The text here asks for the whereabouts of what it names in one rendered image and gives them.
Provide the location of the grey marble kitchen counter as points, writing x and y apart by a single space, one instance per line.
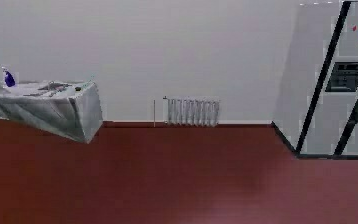
50 110

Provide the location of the thin white radiator pipe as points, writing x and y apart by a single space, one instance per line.
154 113

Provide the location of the small dark round object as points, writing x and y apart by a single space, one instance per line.
78 89

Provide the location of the white fridge with dispenser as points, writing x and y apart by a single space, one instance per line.
320 86

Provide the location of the blue spray bottle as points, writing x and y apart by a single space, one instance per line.
9 80

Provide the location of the white wall radiator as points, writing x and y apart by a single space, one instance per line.
193 111

